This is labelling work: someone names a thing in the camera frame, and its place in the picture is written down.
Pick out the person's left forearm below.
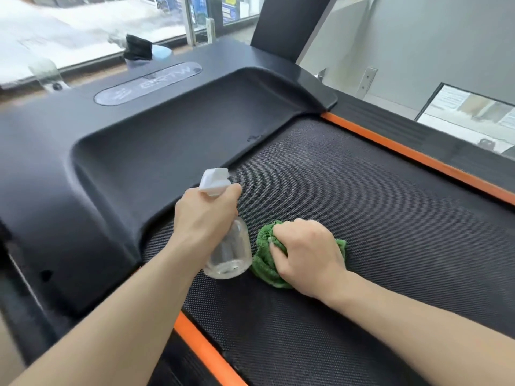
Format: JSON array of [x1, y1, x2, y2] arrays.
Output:
[[10, 236, 206, 386]]

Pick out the person's right forearm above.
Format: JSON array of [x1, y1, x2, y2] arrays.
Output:
[[321, 271, 515, 386]]

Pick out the person's left hand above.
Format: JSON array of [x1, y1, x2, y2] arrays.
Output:
[[171, 182, 244, 274]]

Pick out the person's right hand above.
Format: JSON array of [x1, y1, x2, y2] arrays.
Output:
[[268, 218, 349, 302]]

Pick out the black-framed low window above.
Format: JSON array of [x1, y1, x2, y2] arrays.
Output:
[[414, 81, 515, 156]]

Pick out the dark grey cloth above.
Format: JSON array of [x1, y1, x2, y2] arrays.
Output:
[[122, 34, 155, 62]]

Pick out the grey metal bracket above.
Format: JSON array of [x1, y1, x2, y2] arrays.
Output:
[[356, 66, 379, 99]]

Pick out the clear spray bottle white trigger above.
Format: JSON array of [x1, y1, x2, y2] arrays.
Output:
[[199, 167, 253, 280]]

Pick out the green cloth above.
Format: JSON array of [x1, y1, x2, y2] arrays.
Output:
[[250, 220, 348, 290]]

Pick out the black window frame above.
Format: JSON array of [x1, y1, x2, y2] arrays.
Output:
[[0, 13, 260, 92]]

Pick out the floor socket with clear cover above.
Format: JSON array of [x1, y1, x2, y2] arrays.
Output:
[[27, 58, 72, 94]]

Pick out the grey metal beam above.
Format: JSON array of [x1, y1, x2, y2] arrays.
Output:
[[181, 0, 218, 48]]

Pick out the black orange-striped treadmill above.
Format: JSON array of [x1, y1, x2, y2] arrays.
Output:
[[0, 0, 515, 386]]

